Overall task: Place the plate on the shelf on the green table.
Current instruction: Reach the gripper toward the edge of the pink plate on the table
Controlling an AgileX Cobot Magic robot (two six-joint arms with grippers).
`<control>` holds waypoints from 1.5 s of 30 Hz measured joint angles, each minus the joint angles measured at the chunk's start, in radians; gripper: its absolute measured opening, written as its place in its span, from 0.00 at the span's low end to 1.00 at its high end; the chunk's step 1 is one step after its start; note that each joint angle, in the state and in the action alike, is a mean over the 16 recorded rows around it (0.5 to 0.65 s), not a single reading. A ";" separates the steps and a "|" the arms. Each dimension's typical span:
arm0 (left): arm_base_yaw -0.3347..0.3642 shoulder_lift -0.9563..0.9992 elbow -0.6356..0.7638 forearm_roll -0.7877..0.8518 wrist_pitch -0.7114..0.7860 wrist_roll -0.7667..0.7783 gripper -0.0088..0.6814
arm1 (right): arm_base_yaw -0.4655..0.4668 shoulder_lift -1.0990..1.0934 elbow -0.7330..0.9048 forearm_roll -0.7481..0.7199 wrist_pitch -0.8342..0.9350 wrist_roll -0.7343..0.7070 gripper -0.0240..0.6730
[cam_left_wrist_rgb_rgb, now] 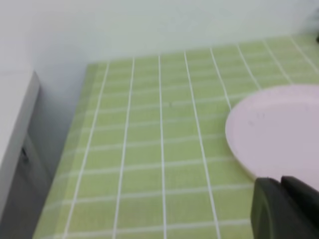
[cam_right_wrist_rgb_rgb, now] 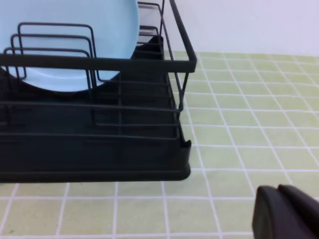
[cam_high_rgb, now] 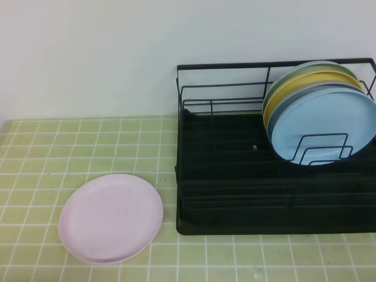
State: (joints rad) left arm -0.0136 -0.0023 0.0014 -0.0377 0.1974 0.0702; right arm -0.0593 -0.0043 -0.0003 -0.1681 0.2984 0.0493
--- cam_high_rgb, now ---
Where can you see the pink round plate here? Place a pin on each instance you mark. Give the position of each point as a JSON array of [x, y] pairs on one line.
[[110, 218]]

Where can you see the grey blue plate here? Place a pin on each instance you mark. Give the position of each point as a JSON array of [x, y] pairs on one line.
[[284, 102]]

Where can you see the light blue plate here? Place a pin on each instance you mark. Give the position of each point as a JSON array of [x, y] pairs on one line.
[[324, 126]]

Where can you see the green plate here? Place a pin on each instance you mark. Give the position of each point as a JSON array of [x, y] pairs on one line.
[[306, 68]]

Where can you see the yellow plate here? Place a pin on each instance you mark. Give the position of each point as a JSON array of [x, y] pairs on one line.
[[299, 81]]

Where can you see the black wire dish rack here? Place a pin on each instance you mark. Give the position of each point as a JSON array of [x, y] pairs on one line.
[[230, 181]]

